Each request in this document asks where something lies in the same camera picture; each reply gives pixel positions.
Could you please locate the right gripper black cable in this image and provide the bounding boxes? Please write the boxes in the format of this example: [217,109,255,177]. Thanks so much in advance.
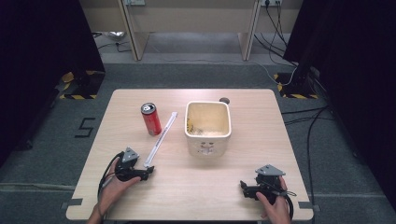
[275,189,298,220]

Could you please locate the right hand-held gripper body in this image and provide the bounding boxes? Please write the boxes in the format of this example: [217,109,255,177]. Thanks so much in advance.
[248,163,287,204]

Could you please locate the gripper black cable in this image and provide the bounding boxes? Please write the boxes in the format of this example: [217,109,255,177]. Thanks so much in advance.
[275,189,298,220]
[97,150,125,200]

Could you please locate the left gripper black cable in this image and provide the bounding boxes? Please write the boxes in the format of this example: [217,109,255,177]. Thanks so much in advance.
[97,150,125,200]

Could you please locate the cream square bin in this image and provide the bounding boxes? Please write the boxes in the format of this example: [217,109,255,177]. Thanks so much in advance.
[184,100,233,158]

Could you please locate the person's right hand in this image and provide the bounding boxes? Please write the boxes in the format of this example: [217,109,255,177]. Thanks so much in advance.
[255,175,292,224]

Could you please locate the black curtain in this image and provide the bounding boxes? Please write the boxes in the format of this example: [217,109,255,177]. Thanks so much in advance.
[282,0,396,213]
[0,0,106,167]

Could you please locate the black cables from socket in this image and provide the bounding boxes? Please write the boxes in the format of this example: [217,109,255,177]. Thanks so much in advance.
[253,1,298,67]

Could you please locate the beige wooden desk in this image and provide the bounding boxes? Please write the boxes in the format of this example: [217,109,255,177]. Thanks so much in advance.
[116,0,262,62]

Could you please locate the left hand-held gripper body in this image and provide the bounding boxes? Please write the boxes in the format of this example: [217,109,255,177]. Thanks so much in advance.
[114,147,148,183]

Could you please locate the person's left hand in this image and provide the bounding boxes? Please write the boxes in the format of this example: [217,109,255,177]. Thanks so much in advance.
[97,158,142,216]

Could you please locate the grey tape strip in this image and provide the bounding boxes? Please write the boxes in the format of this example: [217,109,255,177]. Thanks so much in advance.
[297,201,320,213]
[60,198,84,210]

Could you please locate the red drink can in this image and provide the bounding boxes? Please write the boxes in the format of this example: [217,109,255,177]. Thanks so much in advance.
[140,102,163,136]

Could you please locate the thin black floor cable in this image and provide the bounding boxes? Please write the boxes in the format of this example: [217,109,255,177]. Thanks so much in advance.
[92,32,133,53]

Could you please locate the long black floor cable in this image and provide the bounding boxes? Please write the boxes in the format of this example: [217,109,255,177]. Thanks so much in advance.
[305,106,329,224]

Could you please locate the white floor cable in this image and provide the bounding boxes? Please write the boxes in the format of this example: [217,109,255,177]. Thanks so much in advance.
[248,60,298,87]

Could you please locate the white straw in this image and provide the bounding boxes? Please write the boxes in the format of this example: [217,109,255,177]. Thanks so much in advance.
[143,111,178,169]

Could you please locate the black stand base striped tape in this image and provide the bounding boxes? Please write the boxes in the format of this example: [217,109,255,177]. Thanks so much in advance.
[274,72,320,100]
[59,70,106,101]

